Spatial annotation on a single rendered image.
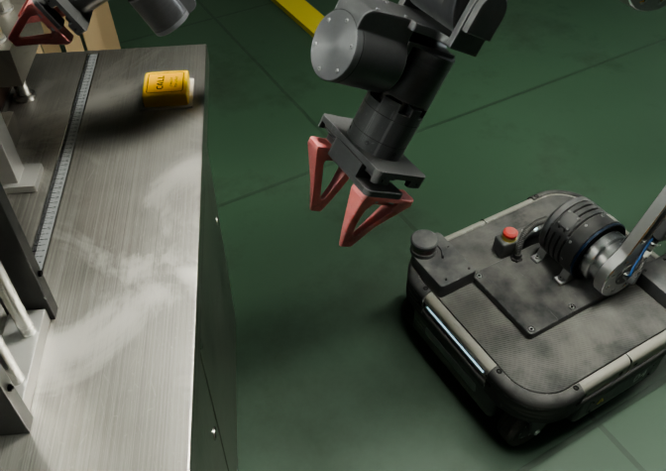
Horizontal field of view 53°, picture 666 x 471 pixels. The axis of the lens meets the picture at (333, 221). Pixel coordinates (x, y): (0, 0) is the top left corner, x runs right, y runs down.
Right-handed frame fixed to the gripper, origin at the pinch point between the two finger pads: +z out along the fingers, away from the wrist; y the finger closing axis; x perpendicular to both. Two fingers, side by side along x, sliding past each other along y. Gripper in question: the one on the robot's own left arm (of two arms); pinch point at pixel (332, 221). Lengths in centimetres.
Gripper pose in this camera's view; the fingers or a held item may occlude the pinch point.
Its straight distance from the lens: 67.6
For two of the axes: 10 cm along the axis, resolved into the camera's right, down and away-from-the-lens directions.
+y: 5.0, 6.0, -6.2
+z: -4.3, 8.0, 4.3
